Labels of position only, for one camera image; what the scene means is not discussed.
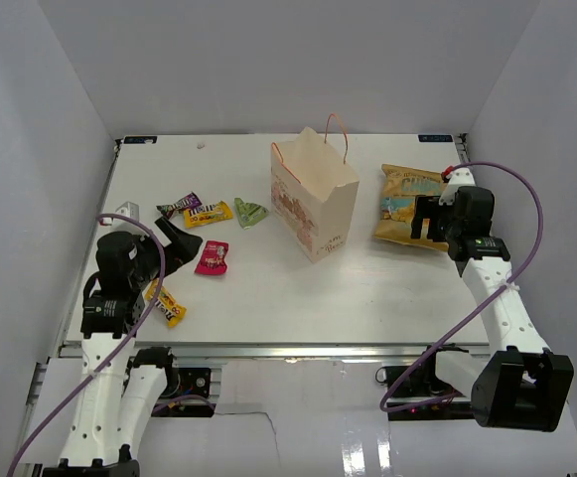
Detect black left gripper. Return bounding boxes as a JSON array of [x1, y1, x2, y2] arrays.
[[129, 216, 202, 289]]

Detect red candy packet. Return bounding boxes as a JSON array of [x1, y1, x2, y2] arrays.
[[195, 240, 229, 276]]

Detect yellow chips bag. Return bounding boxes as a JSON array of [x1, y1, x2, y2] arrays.
[[374, 164, 448, 252]]

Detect yellow m&m packet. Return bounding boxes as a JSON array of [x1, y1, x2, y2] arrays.
[[145, 279, 187, 328], [184, 201, 233, 229]]

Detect green triangular snack packet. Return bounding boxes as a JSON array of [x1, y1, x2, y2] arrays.
[[234, 198, 269, 230]]

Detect brown paper bag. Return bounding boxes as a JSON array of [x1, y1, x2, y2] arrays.
[[270, 113, 360, 263]]

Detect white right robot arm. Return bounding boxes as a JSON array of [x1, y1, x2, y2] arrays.
[[411, 186, 574, 432]]

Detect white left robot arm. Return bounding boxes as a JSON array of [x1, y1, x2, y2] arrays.
[[43, 218, 203, 476]]

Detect purple m&m packet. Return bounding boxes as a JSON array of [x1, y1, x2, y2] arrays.
[[156, 192, 203, 220]]

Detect blue right corner label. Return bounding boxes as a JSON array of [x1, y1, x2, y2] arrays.
[[418, 134, 453, 143]]

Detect blue corner label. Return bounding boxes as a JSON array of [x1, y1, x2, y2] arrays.
[[122, 136, 158, 145], [418, 134, 453, 143]]

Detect blue left corner label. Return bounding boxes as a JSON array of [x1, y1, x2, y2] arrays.
[[122, 136, 158, 145]]

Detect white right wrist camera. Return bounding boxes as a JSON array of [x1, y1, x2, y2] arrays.
[[439, 166, 476, 206]]

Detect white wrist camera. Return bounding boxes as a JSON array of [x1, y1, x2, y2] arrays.
[[439, 166, 476, 206], [98, 201, 139, 227]]

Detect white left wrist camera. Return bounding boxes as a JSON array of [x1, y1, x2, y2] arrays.
[[98, 201, 139, 227]]

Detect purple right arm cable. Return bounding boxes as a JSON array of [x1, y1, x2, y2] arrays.
[[378, 161, 544, 414]]

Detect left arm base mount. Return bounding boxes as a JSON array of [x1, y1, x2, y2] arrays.
[[130, 347, 212, 400]]

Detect aluminium table rail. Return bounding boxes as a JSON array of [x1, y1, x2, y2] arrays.
[[58, 341, 493, 361]]

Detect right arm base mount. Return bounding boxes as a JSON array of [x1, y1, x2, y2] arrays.
[[374, 344, 472, 420]]

